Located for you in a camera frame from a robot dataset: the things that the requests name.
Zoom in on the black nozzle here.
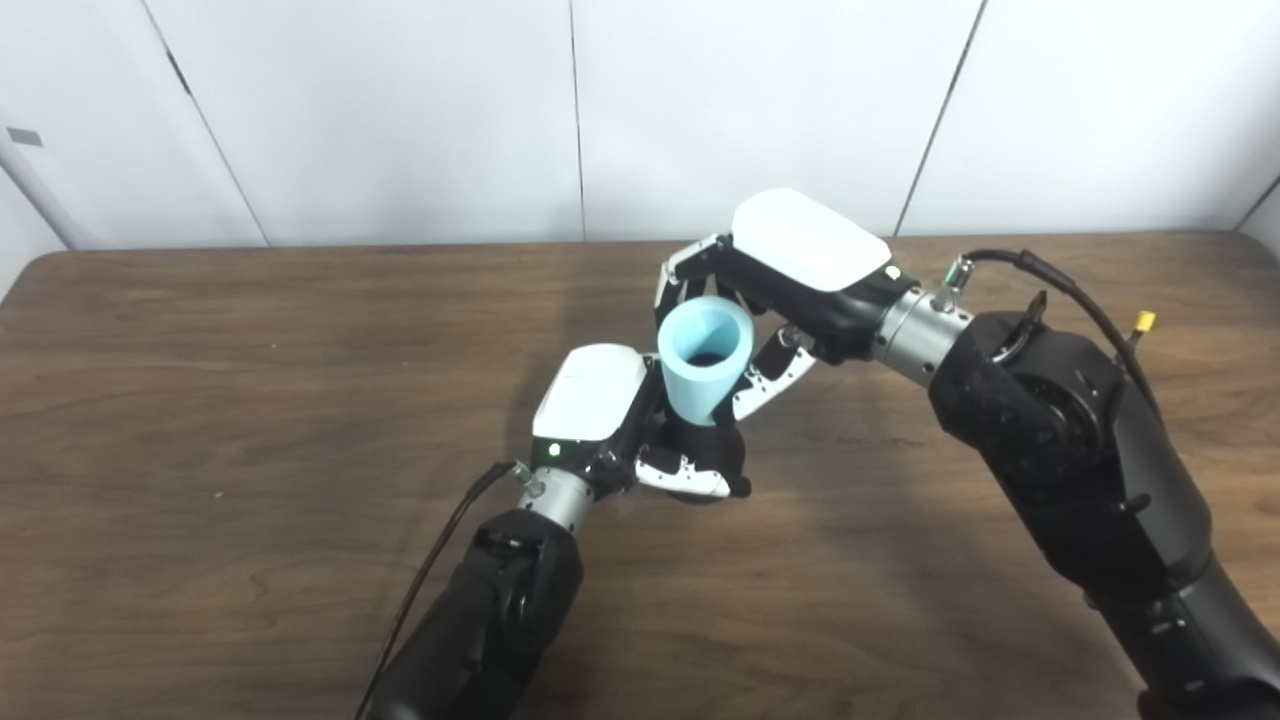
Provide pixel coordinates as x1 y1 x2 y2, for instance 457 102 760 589
655 352 750 505

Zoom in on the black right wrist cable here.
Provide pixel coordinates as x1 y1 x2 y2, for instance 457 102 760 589
934 247 1167 421

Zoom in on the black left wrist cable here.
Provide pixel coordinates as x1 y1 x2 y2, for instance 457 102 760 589
351 459 546 720

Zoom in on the light blue cup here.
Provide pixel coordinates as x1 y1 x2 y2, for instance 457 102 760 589
656 294 757 429

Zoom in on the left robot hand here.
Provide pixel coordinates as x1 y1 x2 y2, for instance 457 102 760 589
530 343 753 502

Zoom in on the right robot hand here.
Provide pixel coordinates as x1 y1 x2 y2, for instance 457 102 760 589
654 187 907 424

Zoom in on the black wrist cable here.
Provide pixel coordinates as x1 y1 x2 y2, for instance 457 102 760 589
934 247 1167 421
351 459 546 720

